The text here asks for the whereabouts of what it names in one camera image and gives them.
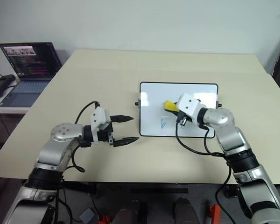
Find open laptop with blue keyboard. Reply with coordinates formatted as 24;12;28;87
0;42;63;108

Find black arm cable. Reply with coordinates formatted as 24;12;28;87
174;116;234;210
60;100;101;182

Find black device beside laptop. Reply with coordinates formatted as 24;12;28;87
0;74;17;98

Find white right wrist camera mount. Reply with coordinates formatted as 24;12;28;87
176;93;207;124

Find grey foot pedal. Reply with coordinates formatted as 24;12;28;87
80;204;97;224

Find dark grey rounded shape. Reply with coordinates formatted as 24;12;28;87
112;201;141;224
172;197;198;224

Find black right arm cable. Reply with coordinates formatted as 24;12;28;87
174;116;234;210

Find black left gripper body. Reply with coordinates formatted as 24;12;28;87
98;121;115;147

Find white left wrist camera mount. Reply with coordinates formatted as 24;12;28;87
90;107;112;143

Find black table frame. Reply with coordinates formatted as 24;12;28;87
60;182;238;199

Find yellow whiteboard eraser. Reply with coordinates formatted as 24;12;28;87
163;100;180;113

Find small black-framed whiteboard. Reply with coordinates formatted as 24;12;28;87
134;81;223;139

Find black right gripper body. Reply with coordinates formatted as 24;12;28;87
176;111;193;125

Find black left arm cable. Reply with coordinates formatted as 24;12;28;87
60;100;101;182

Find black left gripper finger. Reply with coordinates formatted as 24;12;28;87
113;137;140;148
110;115;134;124

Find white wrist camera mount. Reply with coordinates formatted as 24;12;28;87
90;107;112;143
176;93;207;124

